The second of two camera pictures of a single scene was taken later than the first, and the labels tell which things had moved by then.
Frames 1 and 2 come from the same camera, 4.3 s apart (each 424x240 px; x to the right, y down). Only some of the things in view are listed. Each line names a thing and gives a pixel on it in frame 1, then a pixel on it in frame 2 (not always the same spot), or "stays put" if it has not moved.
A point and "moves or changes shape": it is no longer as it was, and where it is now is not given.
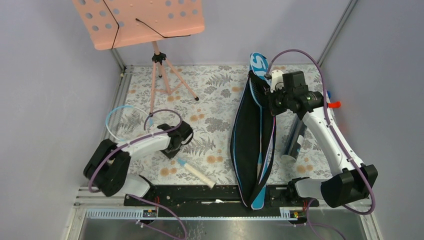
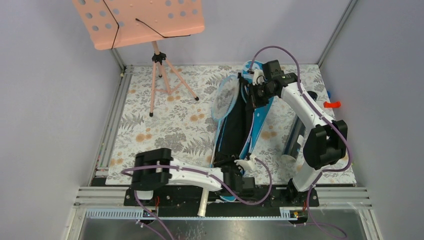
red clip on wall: (336, 104) stays put
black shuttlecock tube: (294, 140) stays put
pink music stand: (111, 24) stays put
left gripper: (171, 154) → (238, 165)
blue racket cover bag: (252, 138) moves or changes shape
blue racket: (126, 122) → (224, 98)
